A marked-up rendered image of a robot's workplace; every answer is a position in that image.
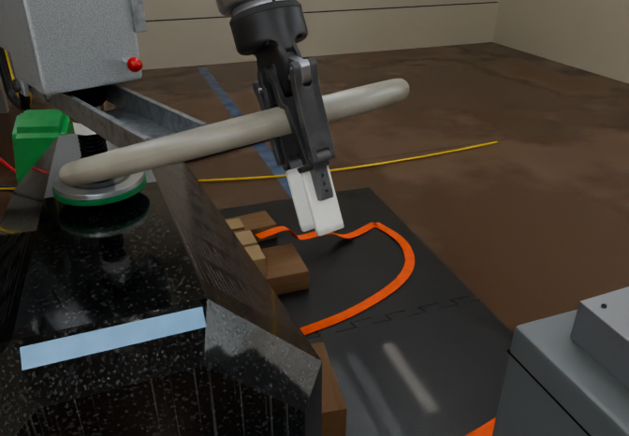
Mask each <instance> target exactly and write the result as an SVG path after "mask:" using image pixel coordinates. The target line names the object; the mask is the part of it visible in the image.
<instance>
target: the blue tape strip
mask: <svg viewBox="0 0 629 436"><path fill-rule="evenodd" d="M203 327H206V322H205V318H204V313H203V309H202V307H198V308H194V309H190V310H186V311H181V312H174V313H170V314H165V315H161V316H156V317H153V318H148V319H144V320H139V321H136V322H131V323H127V324H122V325H119V326H114V327H107V328H102V329H99V330H94V331H90V332H85V333H81V334H77V335H73V336H68V337H64V338H60V339H56V340H51V341H47V342H40V343H35V344H31V345H27V346H23V347H20V352H21V362H22V370H28V369H32V368H35V367H39V366H44V365H48V364H51V363H55V362H59V361H64V360H68V359H71V358H75V357H80V356H87V355H90V354H95V353H99V352H103V351H107V350H111V349H115V348H119V347H123V346H127V345H131V344H135V343H139V342H146V341H150V340H154V339H158V338H163V337H167V336H170V335H174V334H179V333H183V332H186V331H190V330H195V329H199V328H203Z"/></svg>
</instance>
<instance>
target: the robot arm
mask: <svg viewBox="0 0 629 436"><path fill-rule="evenodd" d="M216 4H217V7H218V10H219V12H220V13H221V14H222V15H224V16H227V17H232V18H231V19H230V22H229V24H230V28H231V32H232V35H233V38H234V42H235V45H236V49H237V52H238V53H239V54H241V55H251V54H253V55H254V56H255V57H256V62H257V70H258V71H257V79H258V81H255V82H253V90H254V92H255V94H256V98H257V100H258V103H259V106H260V108H261V110H265V109H272V108H276V107H279V108H280V109H284V110H285V115H286V117H287V119H288V122H289V125H290V128H291V131H292V133H291V134H288V135H284V136H280V137H278V138H271V139H270V142H271V147H272V150H273V154H274V157H275V162H276V164H277V166H283V169H284V171H285V174H286V177H287V181H288V184H289V188H290V192H291V195H292V198H293V202H294V206H295V209H296V213H297V216H298V219H299V223H300V229H301V231H303V232H305V231H308V230H311V229H313V228H315V232H316V235H318V236H323V235H325V234H328V233H330V232H333V231H336V230H338V229H341V228H344V222H343V219H342V215H341V212H340V208H339V204H338V200H337V196H336V194H335V190H334V186H333V182H332V178H331V175H330V171H329V160H330V159H334V158H335V151H334V146H333V142H332V138H331V134H330V130H329V123H328V118H327V114H326V111H325V106H324V102H323V98H322V94H321V90H320V86H319V81H318V69H317V62H316V59H315V58H314V57H313V58H309V59H302V57H301V54H300V50H299V48H298V45H297V43H299V42H301V41H302V40H303V39H305V38H306V37H307V36H308V30H307V26H306V22H305V19H304V15H303V11H302V8H301V4H300V3H299V2H298V1H296V0H216Z"/></svg>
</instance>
